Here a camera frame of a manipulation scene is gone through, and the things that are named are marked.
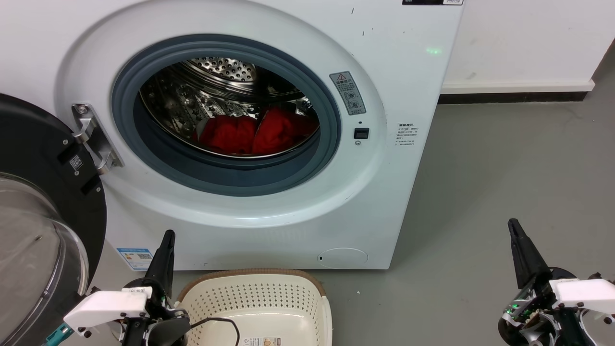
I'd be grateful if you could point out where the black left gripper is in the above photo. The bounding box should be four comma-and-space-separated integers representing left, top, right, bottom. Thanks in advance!
123, 230, 191, 346

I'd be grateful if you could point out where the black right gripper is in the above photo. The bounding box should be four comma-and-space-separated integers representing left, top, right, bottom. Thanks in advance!
497, 219, 592, 346

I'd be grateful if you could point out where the red and white garment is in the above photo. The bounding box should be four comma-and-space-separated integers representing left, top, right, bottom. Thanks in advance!
194, 106, 319, 156

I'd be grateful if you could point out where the cream perforated laundry basket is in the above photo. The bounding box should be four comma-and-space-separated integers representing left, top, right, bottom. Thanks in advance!
174, 268, 333, 346

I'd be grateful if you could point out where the stainless steel washing machine drum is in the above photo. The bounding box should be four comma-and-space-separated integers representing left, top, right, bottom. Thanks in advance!
139, 57, 320, 159

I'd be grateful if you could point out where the black round washer door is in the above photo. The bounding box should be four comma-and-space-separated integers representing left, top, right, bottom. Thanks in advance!
0, 93, 107, 346

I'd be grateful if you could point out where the blue energy label sticker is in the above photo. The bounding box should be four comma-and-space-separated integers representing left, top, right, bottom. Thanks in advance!
117, 247, 154, 271

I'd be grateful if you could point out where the grey rubber door gasket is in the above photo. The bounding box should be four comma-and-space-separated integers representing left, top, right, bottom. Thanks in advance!
111, 34, 342, 197

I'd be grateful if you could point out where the teal plastic connector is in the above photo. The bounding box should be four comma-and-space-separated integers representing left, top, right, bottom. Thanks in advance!
45, 323, 75, 346

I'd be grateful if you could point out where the silver metal door hinge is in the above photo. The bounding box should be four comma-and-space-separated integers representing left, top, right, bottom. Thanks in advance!
72, 103, 124, 174

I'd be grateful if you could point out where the white and black baseboard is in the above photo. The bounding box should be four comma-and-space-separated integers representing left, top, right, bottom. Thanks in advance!
438, 79, 595, 104

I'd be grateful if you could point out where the small printed text sticker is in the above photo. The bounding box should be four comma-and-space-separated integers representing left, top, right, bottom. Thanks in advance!
395, 123, 419, 147

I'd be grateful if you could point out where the oval white filter cover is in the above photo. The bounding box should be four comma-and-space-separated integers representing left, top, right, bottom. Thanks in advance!
317, 247, 369, 269

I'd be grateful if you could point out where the white front-load washing machine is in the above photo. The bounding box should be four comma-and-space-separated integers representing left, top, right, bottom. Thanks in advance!
0, 0, 464, 271

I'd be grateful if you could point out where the grey warning sticker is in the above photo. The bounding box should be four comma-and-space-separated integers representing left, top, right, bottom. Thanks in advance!
330, 71, 367, 116

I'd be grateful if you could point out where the thin black cable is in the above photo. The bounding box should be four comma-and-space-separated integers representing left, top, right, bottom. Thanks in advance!
189, 317, 240, 346

